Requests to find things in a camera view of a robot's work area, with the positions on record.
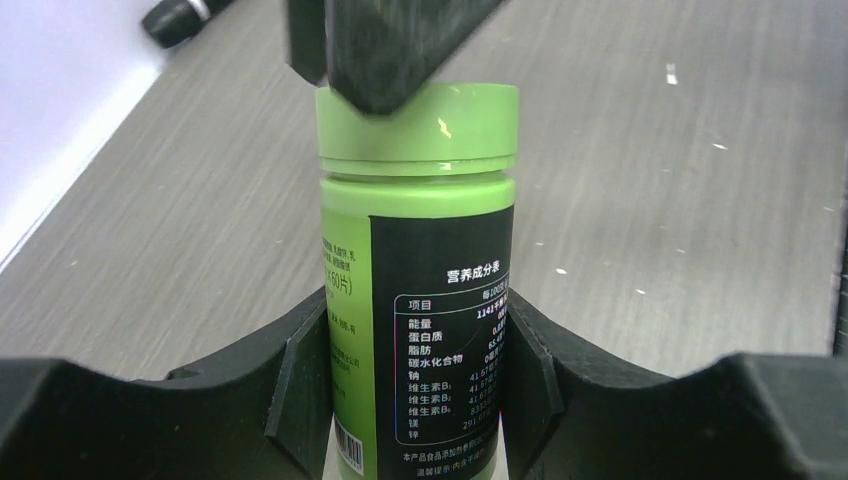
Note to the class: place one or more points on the green black pill bottle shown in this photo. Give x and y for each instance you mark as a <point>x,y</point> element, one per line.
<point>417,216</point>

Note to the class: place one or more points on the black microphone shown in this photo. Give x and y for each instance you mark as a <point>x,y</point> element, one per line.
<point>171,22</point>

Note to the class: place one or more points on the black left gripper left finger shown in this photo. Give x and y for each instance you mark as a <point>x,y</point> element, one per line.
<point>259,408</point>

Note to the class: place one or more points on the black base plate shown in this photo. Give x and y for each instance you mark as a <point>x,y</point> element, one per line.
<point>839,345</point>

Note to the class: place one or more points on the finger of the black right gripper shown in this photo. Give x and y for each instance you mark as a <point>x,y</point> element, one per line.
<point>307,39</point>
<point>380,53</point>

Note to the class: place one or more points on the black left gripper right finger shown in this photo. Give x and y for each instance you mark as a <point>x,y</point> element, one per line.
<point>572,410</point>

